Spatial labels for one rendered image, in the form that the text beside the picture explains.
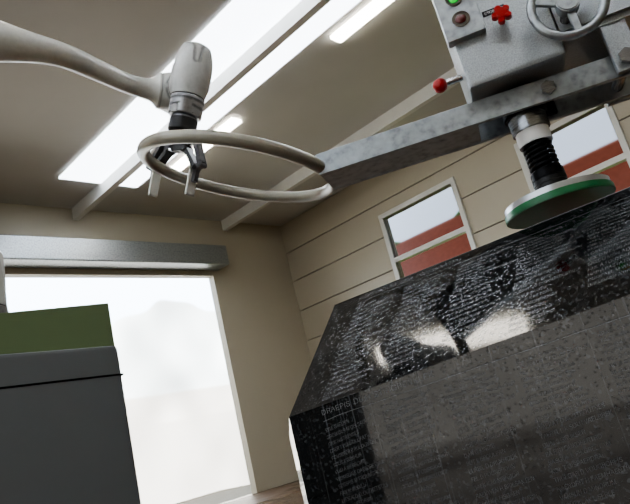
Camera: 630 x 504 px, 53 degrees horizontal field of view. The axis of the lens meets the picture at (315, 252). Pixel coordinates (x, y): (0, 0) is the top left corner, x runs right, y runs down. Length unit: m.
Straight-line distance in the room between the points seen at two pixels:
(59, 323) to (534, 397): 0.86
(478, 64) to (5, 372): 1.07
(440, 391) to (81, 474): 0.64
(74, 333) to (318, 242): 8.96
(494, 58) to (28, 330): 1.04
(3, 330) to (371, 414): 0.68
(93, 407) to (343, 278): 8.63
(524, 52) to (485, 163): 7.13
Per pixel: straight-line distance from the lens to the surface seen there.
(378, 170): 1.49
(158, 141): 1.43
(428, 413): 1.18
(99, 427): 1.27
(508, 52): 1.40
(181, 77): 1.76
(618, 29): 1.46
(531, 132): 1.41
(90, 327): 1.33
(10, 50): 1.76
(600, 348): 1.07
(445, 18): 1.44
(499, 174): 8.39
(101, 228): 8.85
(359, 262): 9.58
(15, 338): 1.27
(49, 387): 1.25
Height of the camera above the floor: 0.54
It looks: 16 degrees up
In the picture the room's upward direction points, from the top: 14 degrees counter-clockwise
